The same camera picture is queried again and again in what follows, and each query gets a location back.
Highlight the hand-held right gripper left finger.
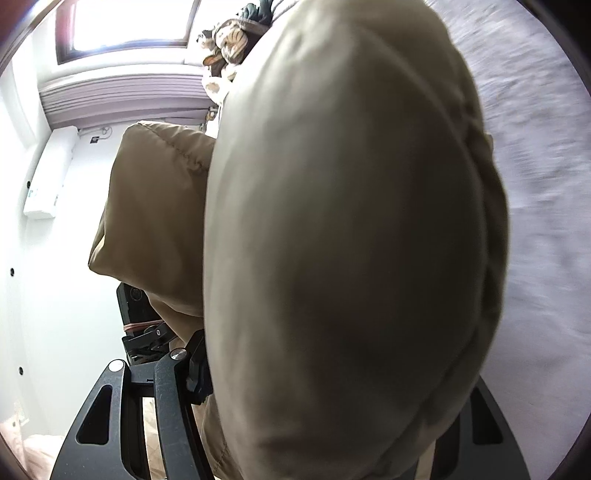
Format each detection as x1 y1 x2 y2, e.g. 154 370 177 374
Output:
50 329 214 480

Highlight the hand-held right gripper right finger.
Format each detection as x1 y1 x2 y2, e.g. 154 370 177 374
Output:
433 374 529 480

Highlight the khaki padded jacket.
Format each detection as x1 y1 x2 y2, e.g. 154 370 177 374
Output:
88 0 511 480

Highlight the pink cloth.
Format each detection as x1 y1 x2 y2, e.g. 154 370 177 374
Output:
18 434 66 480

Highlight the tan striped plush toy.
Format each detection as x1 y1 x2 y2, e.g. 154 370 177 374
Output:
198 18 274 103

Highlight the dark cloth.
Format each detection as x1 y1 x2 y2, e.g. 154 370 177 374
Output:
239 0 280 24

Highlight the window with dark frame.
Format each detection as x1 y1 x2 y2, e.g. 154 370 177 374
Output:
55 0 200 65

